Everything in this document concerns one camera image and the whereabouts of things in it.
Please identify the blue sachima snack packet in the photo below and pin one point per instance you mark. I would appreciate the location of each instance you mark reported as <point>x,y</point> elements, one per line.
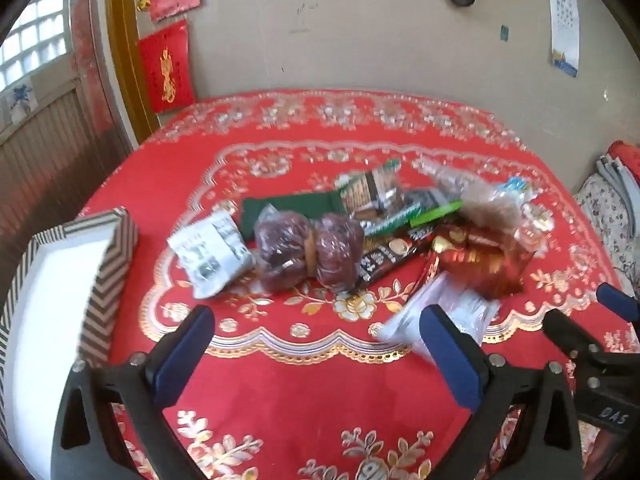
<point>524,195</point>

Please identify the glass block window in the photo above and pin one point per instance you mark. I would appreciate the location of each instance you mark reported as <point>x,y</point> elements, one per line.
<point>40,35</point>

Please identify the bag of red dates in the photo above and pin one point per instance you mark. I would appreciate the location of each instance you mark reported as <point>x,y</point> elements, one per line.
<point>291,248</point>

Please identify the white wall calendar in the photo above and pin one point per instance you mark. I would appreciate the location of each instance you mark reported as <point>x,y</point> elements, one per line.
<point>564,19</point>

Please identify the clear bag of nuts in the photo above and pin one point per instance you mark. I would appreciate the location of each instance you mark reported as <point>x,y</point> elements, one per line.
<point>481,201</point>

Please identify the brown nut bar packet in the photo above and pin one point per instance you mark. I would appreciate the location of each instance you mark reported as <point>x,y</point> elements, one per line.
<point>374,193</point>

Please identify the blue paper cutout sticker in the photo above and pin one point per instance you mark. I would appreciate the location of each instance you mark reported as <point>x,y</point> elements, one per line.
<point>21,100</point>

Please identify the black green snack packet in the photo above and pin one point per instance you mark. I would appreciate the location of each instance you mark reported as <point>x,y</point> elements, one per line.
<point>419,206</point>

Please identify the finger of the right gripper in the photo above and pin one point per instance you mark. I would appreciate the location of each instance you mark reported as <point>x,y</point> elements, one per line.
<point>618,302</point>
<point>595,368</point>

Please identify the dark coffee stick packet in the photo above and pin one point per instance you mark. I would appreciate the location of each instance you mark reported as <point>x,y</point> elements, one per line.
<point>392,251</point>

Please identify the red gold snack packet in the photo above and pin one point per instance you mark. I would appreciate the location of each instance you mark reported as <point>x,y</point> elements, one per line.
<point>491,263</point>

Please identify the dark green snack packet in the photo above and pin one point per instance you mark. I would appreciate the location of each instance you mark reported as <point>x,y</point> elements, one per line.
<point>311,205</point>

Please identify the lower red wall poster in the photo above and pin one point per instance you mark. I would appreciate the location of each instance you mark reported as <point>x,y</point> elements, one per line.
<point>165,59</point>

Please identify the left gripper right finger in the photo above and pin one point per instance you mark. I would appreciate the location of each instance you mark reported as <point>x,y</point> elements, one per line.
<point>545,443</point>

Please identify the striped white gift box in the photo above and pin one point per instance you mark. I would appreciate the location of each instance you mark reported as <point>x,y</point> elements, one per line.
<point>61,307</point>

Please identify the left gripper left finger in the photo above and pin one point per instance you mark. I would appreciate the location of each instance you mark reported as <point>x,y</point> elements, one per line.
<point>87,442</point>

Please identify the floral cushion chair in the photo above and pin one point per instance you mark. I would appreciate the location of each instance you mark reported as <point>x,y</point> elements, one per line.
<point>609,198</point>

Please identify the white barcode snack packet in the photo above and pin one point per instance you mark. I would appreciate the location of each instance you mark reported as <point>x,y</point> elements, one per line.
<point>212,252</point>

